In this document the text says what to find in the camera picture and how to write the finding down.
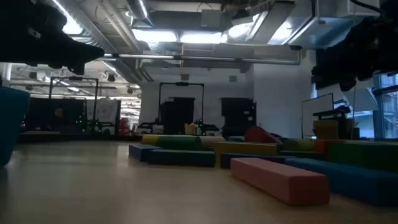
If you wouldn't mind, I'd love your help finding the window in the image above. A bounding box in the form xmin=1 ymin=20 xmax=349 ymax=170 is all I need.
xmin=372 ymin=72 xmax=398 ymax=140

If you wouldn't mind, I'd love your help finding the ceiling light panel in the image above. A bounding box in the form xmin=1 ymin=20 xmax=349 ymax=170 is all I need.
xmin=132 ymin=29 xmax=178 ymax=44
xmin=179 ymin=30 xmax=228 ymax=45

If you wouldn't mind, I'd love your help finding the green wooden arch block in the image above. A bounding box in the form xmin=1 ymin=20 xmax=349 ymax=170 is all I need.
xmin=328 ymin=141 xmax=398 ymax=174

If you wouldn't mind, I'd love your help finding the black partition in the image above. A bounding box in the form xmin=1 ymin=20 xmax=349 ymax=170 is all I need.
xmin=26 ymin=98 xmax=88 ymax=133

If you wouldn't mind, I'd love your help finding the natural wooden cylinder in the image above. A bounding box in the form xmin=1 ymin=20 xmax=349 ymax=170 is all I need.
xmin=198 ymin=136 xmax=225 ymax=149

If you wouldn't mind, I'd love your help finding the background robot station table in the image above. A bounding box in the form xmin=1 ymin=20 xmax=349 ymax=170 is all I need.
xmin=136 ymin=121 xmax=220 ymax=136

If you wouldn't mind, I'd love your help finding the black table frame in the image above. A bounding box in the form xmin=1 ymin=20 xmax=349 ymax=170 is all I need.
xmin=18 ymin=132 xmax=224 ymax=143

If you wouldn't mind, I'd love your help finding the smooth round metal duct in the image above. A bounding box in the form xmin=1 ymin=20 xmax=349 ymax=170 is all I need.
xmin=126 ymin=0 xmax=154 ymax=27

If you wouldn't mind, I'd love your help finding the black standing desk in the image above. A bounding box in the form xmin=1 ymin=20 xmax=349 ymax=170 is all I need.
xmin=312 ymin=105 xmax=361 ymax=140

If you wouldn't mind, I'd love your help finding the black gantry frame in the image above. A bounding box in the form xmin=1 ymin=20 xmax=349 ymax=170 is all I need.
xmin=158 ymin=82 xmax=205 ymax=131
xmin=49 ymin=76 xmax=100 ymax=131

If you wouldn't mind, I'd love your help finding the yellow flat wooden block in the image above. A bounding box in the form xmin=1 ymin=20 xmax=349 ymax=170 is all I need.
xmin=213 ymin=141 xmax=279 ymax=169

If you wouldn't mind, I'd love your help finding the grey horizontal pipe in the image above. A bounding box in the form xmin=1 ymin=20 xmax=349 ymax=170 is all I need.
xmin=96 ymin=53 xmax=302 ymax=66

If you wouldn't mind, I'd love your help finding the pink long wooden block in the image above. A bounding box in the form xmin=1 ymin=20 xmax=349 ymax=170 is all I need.
xmin=230 ymin=157 xmax=330 ymax=207

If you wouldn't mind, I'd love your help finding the green wooden cylinder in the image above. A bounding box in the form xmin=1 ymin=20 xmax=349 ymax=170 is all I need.
xmin=155 ymin=136 xmax=203 ymax=152

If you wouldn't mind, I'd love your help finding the rectangular metal duct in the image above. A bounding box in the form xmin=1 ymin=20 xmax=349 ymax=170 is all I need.
xmin=267 ymin=0 xmax=382 ymax=50

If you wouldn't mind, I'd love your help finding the ribbed round metal duct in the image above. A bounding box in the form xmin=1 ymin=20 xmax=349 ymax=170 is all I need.
xmin=49 ymin=0 xmax=118 ymax=54

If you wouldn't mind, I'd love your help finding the light green arch block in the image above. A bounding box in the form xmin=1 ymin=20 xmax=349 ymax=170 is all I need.
xmin=281 ymin=138 xmax=315 ymax=153

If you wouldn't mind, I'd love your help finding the silver slanted duct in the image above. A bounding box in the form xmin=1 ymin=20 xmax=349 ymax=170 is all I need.
xmin=228 ymin=1 xmax=296 ymax=44

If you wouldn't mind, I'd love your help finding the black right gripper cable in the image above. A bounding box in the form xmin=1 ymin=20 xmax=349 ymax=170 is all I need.
xmin=349 ymin=0 xmax=384 ymax=15

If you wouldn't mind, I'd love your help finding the teal plastic tray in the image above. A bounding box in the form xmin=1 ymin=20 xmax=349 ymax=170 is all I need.
xmin=0 ymin=86 xmax=31 ymax=167

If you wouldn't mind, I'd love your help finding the whiteboard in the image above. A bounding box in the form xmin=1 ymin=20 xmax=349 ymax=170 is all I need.
xmin=300 ymin=92 xmax=335 ymax=139

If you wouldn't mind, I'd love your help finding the yellow wooden cylinder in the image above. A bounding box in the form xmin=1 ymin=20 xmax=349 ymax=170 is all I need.
xmin=141 ymin=134 xmax=160 ymax=146

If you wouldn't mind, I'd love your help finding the white angled panel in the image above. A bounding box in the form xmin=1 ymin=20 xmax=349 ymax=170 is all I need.
xmin=343 ymin=88 xmax=379 ymax=113

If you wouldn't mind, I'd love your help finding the blue long wooden block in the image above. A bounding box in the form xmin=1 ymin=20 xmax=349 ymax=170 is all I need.
xmin=285 ymin=157 xmax=398 ymax=208
xmin=129 ymin=143 xmax=162 ymax=162

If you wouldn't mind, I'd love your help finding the white board panel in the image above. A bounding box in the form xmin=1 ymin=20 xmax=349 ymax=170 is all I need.
xmin=86 ymin=98 xmax=121 ymax=135

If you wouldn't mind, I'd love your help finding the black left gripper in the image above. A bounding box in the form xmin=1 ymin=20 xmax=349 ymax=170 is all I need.
xmin=0 ymin=0 xmax=106 ymax=76

